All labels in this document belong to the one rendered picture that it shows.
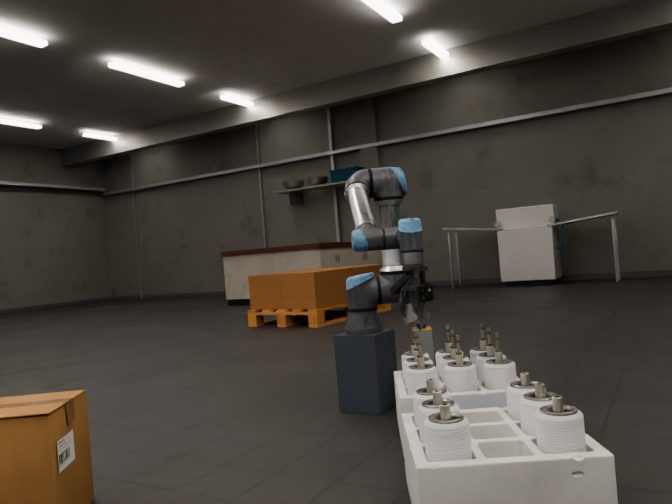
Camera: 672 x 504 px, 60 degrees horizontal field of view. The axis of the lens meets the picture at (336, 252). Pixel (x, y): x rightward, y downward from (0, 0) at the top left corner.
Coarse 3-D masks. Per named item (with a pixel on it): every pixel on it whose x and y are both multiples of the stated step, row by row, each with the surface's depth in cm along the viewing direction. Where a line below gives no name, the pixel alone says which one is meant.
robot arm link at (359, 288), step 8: (352, 280) 225; (360, 280) 224; (368, 280) 225; (376, 280) 226; (352, 288) 225; (360, 288) 224; (368, 288) 224; (376, 288) 224; (352, 296) 225; (360, 296) 224; (368, 296) 224; (376, 296) 224; (352, 304) 225; (360, 304) 224; (368, 304) 224; (376, 304) 228
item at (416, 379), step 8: (408, 368) 176; (432, 368) 174; (408, 376) 175; (416, 376) 173; (424, 376) 172; (432, 376) 173; (408, 384) 175; (416, 384) 173; (424, 384) 172; (408, 392) 176
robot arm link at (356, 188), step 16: (352, 176) 224; (368, 176) 223; (352, 192) 217; (368, 192) 221; (352, 208) 210; (368, 208) 207; (368, 224) 198; (352, 240) 194; (368, 240) 193; (384, 240) 193
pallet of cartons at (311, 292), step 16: (288, 272) 554; (304, 272) 509; (320, 272) 510; (336, 272) 527; (352, 272) 546; (368, 272) 574; (256, 288) 544; (272, 288) 533; (288, 288) 522; (304, 288) 510; (320, 288) 508; (336, 288) 526; (256, 304) 545; (272, 304) 534; (288, 304) 523; (304, 304) 511; (320, 304) 507; (336, 304) 524; (384, 304) 593; (256, 320) 542; (272, 320) 565; (288, 320) 524; (304, 320) 542; (320, 320) 502; (336, 320) 521
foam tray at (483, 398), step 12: (396, 372) 205; (396, 384) 188; (444, 384) 182; (480, 384) 178; (396, 396) 195; (408, 396) 171; (456, 396) 169; (468, 396) 168; (480, 396) 168; (492, 396) 168; (504, 396) 168; (396, 408) 207; (408, 408) 169; (468, 408) 168
